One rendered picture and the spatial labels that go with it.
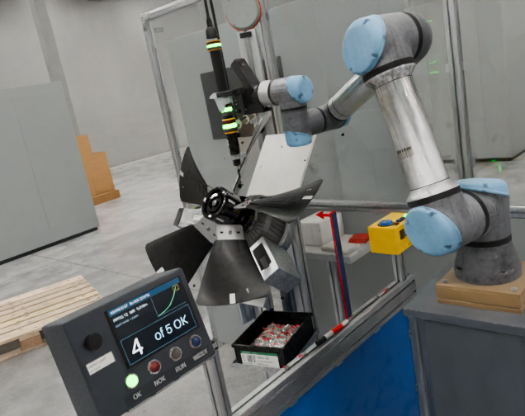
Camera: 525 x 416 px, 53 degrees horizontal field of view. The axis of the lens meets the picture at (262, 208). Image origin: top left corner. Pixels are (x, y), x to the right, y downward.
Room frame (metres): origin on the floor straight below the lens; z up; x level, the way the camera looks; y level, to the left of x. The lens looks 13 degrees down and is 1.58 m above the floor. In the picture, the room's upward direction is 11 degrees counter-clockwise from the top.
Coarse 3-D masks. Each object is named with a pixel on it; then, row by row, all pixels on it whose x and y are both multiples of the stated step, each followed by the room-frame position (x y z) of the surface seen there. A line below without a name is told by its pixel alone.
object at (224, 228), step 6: (216, 228) 1.69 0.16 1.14; (222, 228) 1.69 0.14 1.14; (228, 228) 1.70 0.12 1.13; (234, 228) 1.70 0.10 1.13; (240, 228) 1.70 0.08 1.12; (216, 234) 1.67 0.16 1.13; (222, 234) 1.67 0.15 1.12; (228, 234) 1.68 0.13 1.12; (234, 234) 1.68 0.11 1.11; (240, 234) 1.68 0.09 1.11
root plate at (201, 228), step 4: (200, 220) 1.77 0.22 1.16; (204, 220) 1.77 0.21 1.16; (208, 220) 1.77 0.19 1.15; (196, 224) 1.77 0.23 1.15; (200, 224) 1.77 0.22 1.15; (208, 224) 1.77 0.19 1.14; (212, 224) 1.76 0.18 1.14; (196, 228) 1.77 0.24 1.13; (200, 228) 1.77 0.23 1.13; (204, 228) 1.77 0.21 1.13; (212, 228) 1.76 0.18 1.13; (204, 232) 1.77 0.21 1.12; (208, 232) 1.77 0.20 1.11; (212, 232) 1.76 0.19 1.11; (208, 236) 1.77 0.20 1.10; (212, 236) 1.76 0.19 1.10; (212, 240) 1.76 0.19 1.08
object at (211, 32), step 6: (210, 18) 1.69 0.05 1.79; (210, 24) 1.68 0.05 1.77; (210, 30) 1.67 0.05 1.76; (216, 30) 1.69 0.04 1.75; (210, 36) 1.67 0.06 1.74; (216, 36) 1.68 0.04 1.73; (228, 138) 1.68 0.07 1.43; (234, 138) 1.67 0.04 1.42; (228, 144) 1.68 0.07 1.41; (234, 144) 1.67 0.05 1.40; (234, 150) 1.67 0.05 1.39; (234, 162) 1.68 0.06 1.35; (240, 162) 1.69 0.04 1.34
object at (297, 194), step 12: (288, 192) 1.65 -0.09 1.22; (300, 192) 1.60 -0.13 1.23; (312, 192) 1.56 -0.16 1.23; (252, 204) 1.64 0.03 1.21; (264, 204) 1.61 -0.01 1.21; (276, 204) 1.58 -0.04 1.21; (288, 204) 1.55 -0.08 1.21; (300, 204) 1.52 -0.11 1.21; (276, 216) 1.51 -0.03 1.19; (288, 216) 1.49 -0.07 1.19
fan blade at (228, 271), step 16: (224, 240) 1.65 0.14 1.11; (240, 240) 1.65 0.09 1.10; (224, 256) 1.60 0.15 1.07; (240, 256) 1.61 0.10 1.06; (208, 272) 1.57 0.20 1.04; (224, 272) 1.56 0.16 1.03; (240, 272) 1.56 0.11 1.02; (256, 272) 1.56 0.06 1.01; (208, 288) 1.53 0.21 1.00; (224, 288) 1.52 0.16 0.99; (240, 288) 1.52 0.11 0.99; (256, 288) 1.51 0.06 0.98; (208, 304) 1.50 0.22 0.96; (224, 304) 1.49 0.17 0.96
